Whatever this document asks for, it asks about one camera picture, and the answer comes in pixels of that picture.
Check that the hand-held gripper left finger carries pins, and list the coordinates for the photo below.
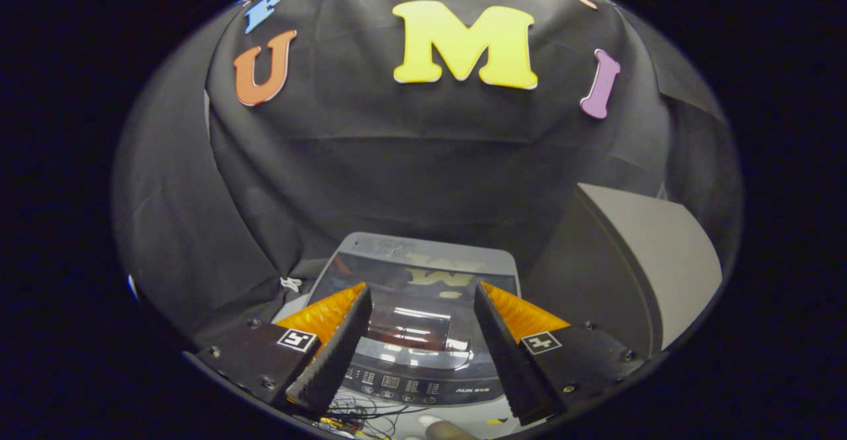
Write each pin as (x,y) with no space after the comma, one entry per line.
(334,360)

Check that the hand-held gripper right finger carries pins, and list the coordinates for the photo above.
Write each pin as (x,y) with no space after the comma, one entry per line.
(506,360)

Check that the grey washing machine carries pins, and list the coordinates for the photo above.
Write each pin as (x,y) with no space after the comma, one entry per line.
(423,387)

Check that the dark washing machine lid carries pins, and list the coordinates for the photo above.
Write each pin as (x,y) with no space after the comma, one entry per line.
(417,261)

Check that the beige rounded object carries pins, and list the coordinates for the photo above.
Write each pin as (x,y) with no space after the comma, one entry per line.
(450,431)

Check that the beige cabinet with dark top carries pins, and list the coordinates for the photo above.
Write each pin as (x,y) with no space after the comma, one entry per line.
(668,268)

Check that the black backdrop cloth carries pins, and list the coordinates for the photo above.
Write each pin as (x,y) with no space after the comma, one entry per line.
(397,155)

